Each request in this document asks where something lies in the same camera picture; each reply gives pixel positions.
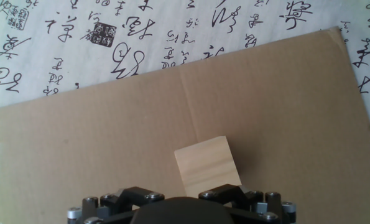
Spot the light wooden block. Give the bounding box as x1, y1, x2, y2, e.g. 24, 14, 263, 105
173, 135, 243, 198

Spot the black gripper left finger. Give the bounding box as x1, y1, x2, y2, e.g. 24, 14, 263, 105
67, 185, 165, 224

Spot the white calligraphy print cloth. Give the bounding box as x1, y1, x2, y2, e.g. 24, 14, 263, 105
0, 0, 370, 156

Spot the brown cardboard sheet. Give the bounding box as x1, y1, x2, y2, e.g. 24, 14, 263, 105
0, 26, 370, 224

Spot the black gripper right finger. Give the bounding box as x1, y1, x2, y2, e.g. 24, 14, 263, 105
198, 183, 297, 224

